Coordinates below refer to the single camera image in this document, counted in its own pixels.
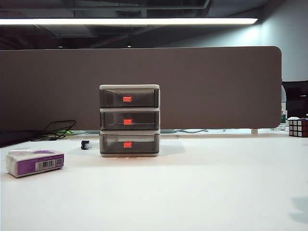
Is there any grey translucent drawer red handle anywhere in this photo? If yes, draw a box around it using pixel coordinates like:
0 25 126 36
100 111 159 130

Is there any white drawer cabinet frame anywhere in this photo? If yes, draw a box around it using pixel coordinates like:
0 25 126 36
99 84 161 158

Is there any purple white napkin pack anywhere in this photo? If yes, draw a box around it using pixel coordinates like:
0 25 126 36
5 149 65 178

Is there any black monitor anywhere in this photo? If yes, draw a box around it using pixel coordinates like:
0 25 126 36
282 81 308 118

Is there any Rubik's cube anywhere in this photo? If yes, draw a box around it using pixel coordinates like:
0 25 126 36
287 116 308 138

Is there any long ceiling light strip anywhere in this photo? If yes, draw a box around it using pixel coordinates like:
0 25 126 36
0 18 258 26

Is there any black cable bundle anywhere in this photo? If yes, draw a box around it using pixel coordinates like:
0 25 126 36
31 120 77 142

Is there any brown desk partition panel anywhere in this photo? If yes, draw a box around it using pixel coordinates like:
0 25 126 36
0 46 282 132

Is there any grey cable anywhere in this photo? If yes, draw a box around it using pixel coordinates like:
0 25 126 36
174 128 209 133

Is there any grey drawer above cabinet base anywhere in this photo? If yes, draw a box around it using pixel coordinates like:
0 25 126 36
101 133 159 154

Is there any clear bottle green label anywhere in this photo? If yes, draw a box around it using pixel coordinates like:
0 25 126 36
280 86 289 128

